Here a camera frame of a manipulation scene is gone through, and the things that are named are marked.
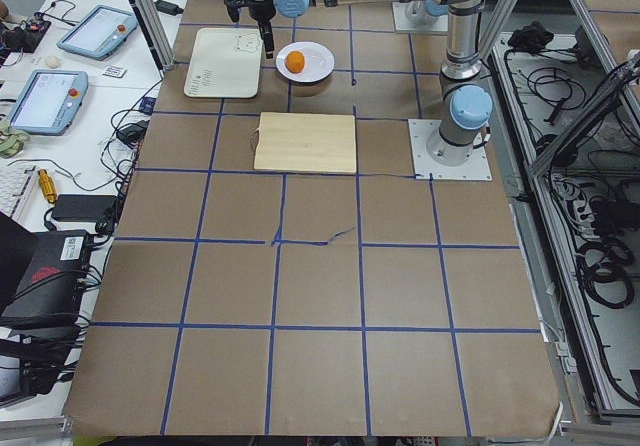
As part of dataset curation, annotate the wooden cutting board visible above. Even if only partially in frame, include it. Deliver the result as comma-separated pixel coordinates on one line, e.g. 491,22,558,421
254,112,357,174

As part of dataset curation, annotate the aluminium frame post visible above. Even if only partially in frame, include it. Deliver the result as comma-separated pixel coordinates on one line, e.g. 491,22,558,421
127,0,175,72

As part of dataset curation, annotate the black power adapter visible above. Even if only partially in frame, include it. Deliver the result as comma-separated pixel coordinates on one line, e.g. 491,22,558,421
154,0,184,16

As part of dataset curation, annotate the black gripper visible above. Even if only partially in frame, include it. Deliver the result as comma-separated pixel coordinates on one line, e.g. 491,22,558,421
247,0,274,59

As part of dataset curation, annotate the small printed card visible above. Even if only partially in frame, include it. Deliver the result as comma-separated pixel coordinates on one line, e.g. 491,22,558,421
103,66,127,78

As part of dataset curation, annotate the white round plate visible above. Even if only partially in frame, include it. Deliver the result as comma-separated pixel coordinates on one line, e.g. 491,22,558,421
276,41,335,83

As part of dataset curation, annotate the gold cylinder tool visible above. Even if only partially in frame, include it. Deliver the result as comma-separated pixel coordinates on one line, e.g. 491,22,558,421
38,169,58,204

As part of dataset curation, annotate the black power brick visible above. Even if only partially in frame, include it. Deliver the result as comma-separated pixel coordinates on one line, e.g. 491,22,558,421
51,194,116,222

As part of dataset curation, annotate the near teach pendant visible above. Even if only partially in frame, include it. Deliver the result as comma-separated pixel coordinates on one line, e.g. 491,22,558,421
8,69,89,136

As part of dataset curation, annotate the white keyboard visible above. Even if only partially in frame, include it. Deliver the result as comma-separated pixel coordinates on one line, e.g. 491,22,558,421
0,165,38,221

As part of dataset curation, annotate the orange fruit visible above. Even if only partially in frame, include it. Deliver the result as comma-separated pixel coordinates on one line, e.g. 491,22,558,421
285,50,306,74

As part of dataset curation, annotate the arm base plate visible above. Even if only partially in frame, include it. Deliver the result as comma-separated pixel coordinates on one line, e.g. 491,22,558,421
392,0,448,36
408,119,492,181

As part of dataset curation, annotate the cream bear tray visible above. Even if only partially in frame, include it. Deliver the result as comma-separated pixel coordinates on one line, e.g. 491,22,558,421
184,28,263,99

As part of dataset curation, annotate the teach pendant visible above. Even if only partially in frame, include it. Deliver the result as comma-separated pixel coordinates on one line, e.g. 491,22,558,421
8,69,89,136
57,5,138,60

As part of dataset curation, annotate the black computer box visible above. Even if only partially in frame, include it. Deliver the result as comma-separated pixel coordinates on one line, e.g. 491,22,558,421
1,230,93,330

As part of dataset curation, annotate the far teach pendant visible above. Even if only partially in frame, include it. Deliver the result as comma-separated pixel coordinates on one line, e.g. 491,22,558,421
57,5,138,60

